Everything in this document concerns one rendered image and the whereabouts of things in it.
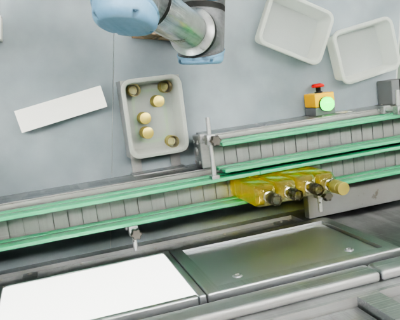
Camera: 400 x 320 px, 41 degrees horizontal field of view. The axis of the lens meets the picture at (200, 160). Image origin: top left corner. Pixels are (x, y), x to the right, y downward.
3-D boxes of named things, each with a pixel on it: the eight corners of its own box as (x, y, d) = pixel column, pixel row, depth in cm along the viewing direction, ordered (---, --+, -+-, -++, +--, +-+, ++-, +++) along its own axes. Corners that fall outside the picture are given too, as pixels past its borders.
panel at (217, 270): (-1, 298, 129) (-15, 363, 97) (-4, 286, 128) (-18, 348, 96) (326, 226, 153) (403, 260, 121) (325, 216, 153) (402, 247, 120)
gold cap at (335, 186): (327, 181, 136) (336, 183, 132) (339, 178, 137) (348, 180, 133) (329, 194, 137) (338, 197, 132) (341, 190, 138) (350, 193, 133)
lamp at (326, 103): (319, 112, 166) (324, 112, 163) (318, 97, 165) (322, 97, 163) (332, 110, 167) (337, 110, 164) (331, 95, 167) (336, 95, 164)
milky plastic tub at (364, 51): (317, 35, 173) (331, 32, 165) (375, 18, 178) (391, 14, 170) (329, 87, 176) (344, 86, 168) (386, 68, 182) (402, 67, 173)
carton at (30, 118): (14, 110, 147) (14, 111, 141) (98, 86, 153) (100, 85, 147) (22, 131, 148) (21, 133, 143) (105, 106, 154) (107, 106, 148)
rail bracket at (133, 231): (124, 244, 147) (132, 257, 134) (120, 220, 146) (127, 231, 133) (138, 240, 148) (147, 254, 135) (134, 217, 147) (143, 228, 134)
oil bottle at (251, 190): (230, 195, 154) (260, 209, 134) (228, 176, 154) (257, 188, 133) (248, 192, 156) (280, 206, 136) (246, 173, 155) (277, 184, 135)
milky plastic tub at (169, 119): (126, 157, 157) (131, 160, 149) (115, 81, 154) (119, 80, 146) (182, 148, 162) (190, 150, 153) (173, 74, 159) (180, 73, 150)
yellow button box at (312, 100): (305, 115, 173) (316, 116, 166) (302, 93, 172) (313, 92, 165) (324, 112, 175) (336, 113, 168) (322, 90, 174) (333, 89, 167)
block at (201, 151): (193, 166, 157) (200, 169, 150) (190, 135, 156) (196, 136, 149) (205, 164, 158) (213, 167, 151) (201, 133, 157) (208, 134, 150)
